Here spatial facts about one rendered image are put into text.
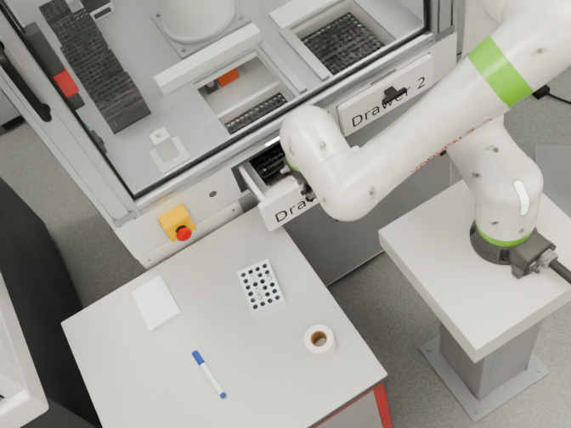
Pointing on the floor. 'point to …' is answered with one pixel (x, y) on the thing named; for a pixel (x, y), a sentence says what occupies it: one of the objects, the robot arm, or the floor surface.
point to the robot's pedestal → (485, 370)
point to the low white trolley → (228, 346)
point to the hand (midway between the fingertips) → (305, 189)
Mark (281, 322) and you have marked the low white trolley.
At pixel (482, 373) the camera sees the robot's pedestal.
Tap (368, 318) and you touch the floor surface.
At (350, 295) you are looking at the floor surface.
